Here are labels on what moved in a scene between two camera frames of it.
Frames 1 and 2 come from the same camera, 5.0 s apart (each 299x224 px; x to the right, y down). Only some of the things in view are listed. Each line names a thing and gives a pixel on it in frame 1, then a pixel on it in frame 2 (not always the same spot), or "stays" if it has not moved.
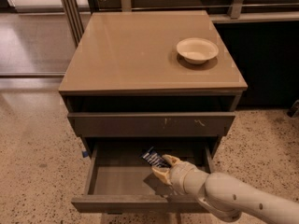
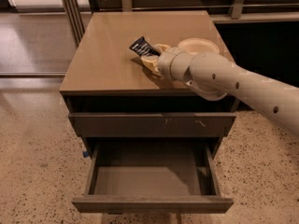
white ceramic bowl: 196,50 stays
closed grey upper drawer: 149,124 stays
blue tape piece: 85,154 stays
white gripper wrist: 178,174 -> 165,63
